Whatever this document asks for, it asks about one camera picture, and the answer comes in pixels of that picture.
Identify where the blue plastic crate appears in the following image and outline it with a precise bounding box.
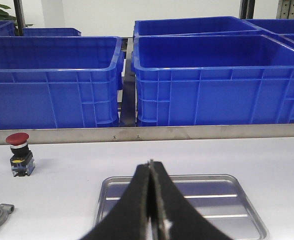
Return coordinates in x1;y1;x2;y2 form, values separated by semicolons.
0;36;124;130
132;35;294;127

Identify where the silver metal tray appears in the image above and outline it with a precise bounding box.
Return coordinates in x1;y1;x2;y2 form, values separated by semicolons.
93;174;269;240

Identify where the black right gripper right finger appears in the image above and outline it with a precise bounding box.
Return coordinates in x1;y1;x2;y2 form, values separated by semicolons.
150;161;230;240

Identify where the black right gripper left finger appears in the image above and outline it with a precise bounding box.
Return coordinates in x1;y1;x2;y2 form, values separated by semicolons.
82;164;150;240

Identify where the centre blue plastic crate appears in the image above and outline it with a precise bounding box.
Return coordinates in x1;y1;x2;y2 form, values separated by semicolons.
0;36;124;130

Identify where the right blue plastic crate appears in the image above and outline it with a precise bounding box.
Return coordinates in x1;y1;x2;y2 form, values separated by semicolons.
132;35;294;127

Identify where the steel shelf rail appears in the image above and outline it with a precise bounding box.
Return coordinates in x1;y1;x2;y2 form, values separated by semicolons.
0;122;294;146

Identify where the far right blue crate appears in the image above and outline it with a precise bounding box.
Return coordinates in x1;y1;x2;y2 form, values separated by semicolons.
133;16;262;38

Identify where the green potted plant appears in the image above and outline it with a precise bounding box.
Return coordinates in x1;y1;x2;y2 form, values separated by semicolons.
0;0;34;36

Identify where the red emergency stop button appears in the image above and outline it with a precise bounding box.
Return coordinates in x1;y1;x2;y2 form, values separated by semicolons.
5;132;35;177

